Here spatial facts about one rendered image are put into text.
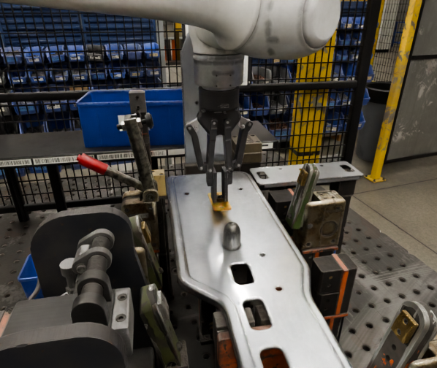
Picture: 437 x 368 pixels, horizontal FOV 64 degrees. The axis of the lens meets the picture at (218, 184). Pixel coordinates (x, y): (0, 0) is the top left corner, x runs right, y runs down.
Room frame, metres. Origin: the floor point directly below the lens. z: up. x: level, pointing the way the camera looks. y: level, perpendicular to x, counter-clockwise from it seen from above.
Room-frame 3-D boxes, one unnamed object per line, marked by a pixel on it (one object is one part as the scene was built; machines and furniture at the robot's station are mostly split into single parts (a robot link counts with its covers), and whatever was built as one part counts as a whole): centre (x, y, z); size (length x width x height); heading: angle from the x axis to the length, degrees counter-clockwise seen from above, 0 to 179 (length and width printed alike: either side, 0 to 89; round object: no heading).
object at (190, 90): (0.91, 0.04, 1.17); 0.12 x 0.01 x 0.34; 101
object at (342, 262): (0.49, -0.21, 0.84); 0.11 x 0.08 x 0.29; 101
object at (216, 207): (0.65, 0.00, 1.02); 0.08 x 0.04 x 0.01; 11
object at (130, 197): (0.62, 0.16, 0.88); 0.07 x 0.06 x 0.35; 101
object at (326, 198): (0.63, -0.21, 0.87); 0.12 x 0.09 x 0.35; 101
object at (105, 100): (1.04, 0.25, 1.09); 0.30 x 0.17 x 0.13; 95
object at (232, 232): (0.52, -0.02, 1.02); 0.03 x 0.03 x 0.07
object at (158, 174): (0.70, 0.14, 0.88); 0.04 x 0.04 x 0.36; 11
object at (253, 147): (0.94, -0.08, 0.88); 0.08 x 0.08 x 0.36; 11
